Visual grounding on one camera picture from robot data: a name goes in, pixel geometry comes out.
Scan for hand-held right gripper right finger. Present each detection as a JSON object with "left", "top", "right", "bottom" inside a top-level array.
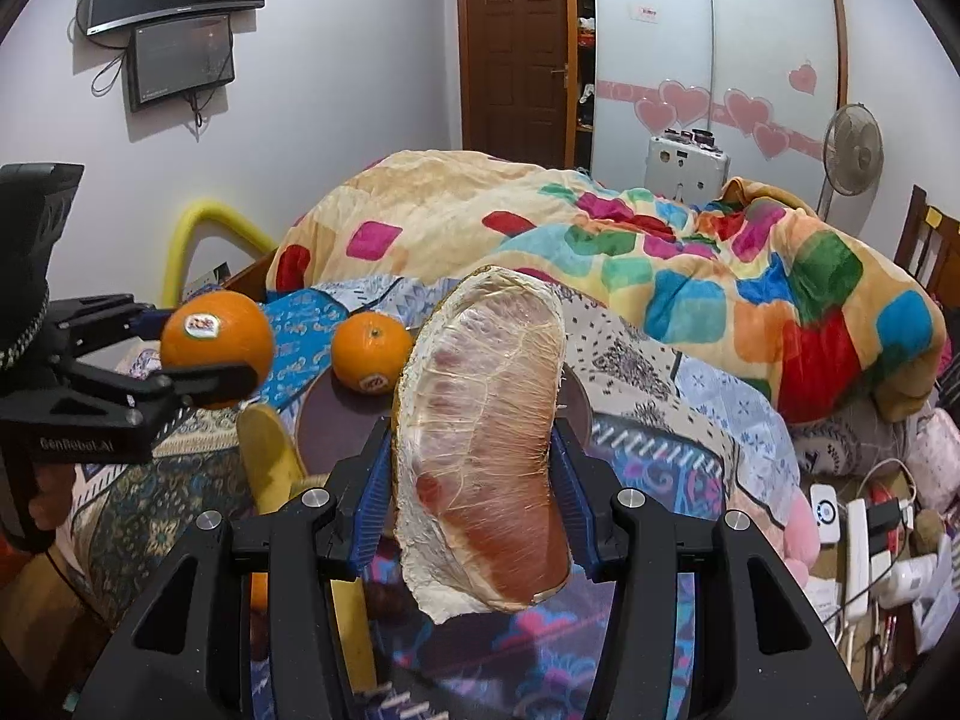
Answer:
[{"left": 551, "top": 416, "right": 871, "bottom": 720}]

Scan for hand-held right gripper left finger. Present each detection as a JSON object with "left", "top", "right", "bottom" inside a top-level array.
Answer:
[{"left": 75, "top": 420, "right": 395, "bottom": 720}]

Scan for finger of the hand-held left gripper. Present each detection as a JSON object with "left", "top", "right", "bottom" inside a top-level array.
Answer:
[
  {"left": 46, "top": 296, "right": 181, "bottom": 361},
  {"left": 52, "top": 360, "right": 260, "bottom": 428}
]

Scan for orange with sticker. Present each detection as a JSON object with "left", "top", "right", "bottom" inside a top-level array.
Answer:
[
  {"left": 160, "top": 292, "right": 275, "bottom": 410},
  {"left": 331, "top": 313, "right": 415, "bottom": 395}
]

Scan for pomelo segment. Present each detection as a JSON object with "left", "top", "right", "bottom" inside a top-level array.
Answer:
[{"left": 392, "top": 265, "right": 575, "bottom": 623}]

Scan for person's left hand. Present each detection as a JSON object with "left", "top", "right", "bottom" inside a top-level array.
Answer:
[{"left": 30, "top": 461, "right": 77, "bottom": 535}]

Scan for yellow banana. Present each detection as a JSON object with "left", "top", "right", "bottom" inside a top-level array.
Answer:
[{"left": 238, "top": 403, "right": 380, "bottom": 695}]

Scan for brown round plate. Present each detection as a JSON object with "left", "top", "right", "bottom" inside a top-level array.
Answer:
[{"left": 295, "top": 371, "right": 593, "bottom": 482}]

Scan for yellow foam tube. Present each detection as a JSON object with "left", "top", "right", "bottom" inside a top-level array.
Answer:
[{"left": 163, "top": 199, "right": 278, "bottom": 310}]

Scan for pink plush toy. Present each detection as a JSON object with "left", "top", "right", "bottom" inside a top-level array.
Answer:
[{"left": 739, "top": 480, "right": 820, "bottom": 587}]

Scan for white round-faced charger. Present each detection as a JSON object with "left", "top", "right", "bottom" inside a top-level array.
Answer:
[{"left": 809, "top": 484, "right": 840, "bottom": 542}]

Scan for colourful checked blanket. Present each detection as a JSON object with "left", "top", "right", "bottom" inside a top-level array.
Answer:
[{"left": 268, "top": 150, "right": 947, "bottom": 425}]

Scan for white power strip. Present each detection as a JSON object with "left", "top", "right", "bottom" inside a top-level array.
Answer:
[{"left": 845, "top": 499, "right": 872, "bottom": 617}]

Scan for pink cloth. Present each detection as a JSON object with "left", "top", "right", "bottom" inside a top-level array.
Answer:
[{"left": 910, "top": 403, "right": 960, "bottom": 520}]

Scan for white box device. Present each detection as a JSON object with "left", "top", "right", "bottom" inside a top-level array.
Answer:
[{"left": 646, "top": 131, "right": 731, "bottom": 205}]

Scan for wooden chair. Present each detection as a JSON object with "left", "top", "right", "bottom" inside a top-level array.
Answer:
[{"left": 895, "top": 185, "right": 960, "bottom": 302}]

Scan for brown wooden door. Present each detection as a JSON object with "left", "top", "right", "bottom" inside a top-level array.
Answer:
[{"left": 457, "top": 0, "right": 571, "bottom": 170}]

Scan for open wooden shelf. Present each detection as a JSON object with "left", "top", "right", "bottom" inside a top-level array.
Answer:
[{"left": 573, "top": 0, "right": 599, "bottom": 175}]

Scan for standing fan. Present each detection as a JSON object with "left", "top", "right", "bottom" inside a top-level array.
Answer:
[{"left": 816, "top": 103, "right": 884, "bottom": 220}]

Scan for white wardrobe with pink hearts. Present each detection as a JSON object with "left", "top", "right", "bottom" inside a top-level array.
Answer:
[{"left": 590, "top": 0, "right": 848, "bottom": 192}]

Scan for black cables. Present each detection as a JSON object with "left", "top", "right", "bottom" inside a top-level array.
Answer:
[{"left": 70, "top": 0, "right": 215, "bottom": 137}]

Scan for small wall monitor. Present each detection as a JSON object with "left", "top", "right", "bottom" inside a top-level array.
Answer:
[{"left": 126, "top": 11, "right": 236, "bottom": 113}]

